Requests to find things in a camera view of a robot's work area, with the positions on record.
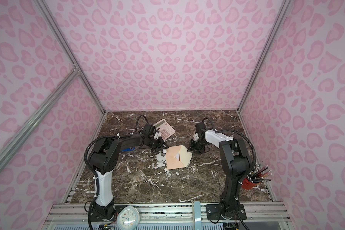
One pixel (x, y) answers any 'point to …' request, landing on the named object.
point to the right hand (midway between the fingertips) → (190, 149)
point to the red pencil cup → (256, 177)
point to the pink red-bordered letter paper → (177, 155)
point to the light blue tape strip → (197, 215)
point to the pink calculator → (166, 131)
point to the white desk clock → (128, 218)
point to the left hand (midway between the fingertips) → (169, 145)
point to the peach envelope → (185, 157)
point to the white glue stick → (164, 150)
